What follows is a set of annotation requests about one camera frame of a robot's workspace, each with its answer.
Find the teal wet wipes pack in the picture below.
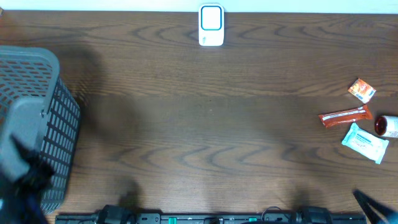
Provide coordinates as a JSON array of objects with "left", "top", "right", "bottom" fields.
[{"left": 341, "top": 123, "right": 389, "bottom": 164}]

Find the green lid jar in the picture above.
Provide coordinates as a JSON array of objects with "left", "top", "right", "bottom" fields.
[{"left": 374, "top": 116, "right": 398, "bottom": 138}]

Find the red chocolate bar wrapper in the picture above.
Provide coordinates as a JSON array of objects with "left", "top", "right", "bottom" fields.
[{"left": 318, "top": 105, "right": 373, "bottom": 128}]

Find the orange small box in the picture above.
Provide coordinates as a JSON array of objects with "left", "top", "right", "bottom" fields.
[{"left": 348, "top": 78, "right": 376, "bottom": 104}]

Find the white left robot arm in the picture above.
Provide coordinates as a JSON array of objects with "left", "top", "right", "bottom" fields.
[{"left": 1, "top": 135, "right": 55, "bottom": 224}]

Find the white barcode scanner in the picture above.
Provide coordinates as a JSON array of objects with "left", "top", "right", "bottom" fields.
[{"left": 198, "top": 3, "right": 224, "bottom": 47}]

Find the grey plastic basket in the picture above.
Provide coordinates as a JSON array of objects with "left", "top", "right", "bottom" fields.
[{"left": 1, "top": 45, "right": 81, "bottom": 214}]

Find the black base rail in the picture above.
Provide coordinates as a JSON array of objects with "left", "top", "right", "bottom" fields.
[{"left": 55, "top": 205, "right": 367, "bottom": 224}]

